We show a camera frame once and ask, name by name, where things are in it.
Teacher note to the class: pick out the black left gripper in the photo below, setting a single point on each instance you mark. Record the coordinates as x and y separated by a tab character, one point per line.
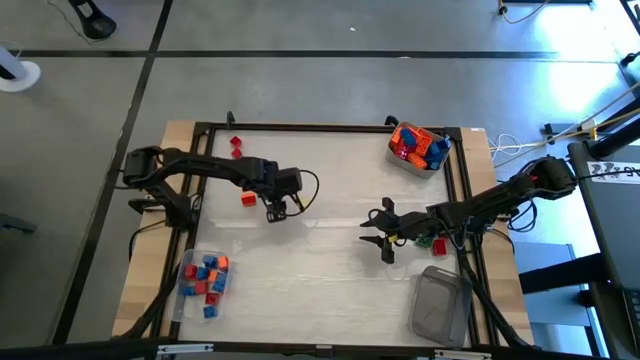
285	182

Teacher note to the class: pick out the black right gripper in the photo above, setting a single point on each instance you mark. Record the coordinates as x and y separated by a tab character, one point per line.
415	224

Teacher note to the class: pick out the small orange building block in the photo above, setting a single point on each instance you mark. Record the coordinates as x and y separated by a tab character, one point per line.
214	275
223	262

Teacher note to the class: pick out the large orange building block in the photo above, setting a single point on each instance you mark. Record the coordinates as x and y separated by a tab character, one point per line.
423	145
396	135
417	161
248	199
426	133

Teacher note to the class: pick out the small blue building block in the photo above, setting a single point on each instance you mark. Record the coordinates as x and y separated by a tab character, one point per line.
188	290
210	311
220	284
210	261
202	273

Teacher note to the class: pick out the large red building block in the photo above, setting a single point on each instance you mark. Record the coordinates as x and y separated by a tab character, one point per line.
402	150

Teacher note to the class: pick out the large blue building block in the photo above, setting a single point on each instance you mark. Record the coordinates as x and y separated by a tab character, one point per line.
436	162
444	145
435	149
408	136

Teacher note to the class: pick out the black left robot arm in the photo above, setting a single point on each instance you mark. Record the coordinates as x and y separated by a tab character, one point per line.
215	165

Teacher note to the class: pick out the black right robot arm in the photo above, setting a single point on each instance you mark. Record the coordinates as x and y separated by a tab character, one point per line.
490	201

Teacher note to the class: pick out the small green building block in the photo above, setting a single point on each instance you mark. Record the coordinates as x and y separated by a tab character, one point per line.
425	242

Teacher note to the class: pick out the white plastic bin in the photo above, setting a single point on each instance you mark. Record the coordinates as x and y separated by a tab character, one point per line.
401	162

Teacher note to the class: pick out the clear plastic container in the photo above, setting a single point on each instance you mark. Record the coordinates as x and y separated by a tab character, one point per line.
440	310
190	310

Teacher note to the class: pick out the black desk crossbar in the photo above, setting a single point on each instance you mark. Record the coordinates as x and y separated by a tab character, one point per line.
560	274

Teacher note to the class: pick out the white power strip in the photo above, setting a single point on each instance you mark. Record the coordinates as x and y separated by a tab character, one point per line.
589	127

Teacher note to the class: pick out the dark office desk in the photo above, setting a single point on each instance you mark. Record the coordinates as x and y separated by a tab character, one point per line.
615	225

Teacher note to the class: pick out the white printed sticker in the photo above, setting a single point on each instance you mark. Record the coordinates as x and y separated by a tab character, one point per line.
610	172

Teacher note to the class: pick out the black desk leg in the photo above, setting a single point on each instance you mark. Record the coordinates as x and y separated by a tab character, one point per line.
615	142

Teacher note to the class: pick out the black stand foot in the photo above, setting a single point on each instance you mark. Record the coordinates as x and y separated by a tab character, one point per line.
95	22

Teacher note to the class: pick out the black keyboard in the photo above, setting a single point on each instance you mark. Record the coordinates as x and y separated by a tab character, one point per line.
632	315

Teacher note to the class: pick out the white round base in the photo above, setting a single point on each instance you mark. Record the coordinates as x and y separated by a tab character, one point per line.
25	75

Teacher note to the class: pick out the black aluminium table frame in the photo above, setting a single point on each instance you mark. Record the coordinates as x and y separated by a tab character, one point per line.
300	126

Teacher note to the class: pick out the black frame clamp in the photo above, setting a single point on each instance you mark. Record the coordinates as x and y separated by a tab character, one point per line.
230	118
391	120

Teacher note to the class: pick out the silver bracket plate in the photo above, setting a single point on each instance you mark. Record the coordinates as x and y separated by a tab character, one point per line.
462	355
185	349

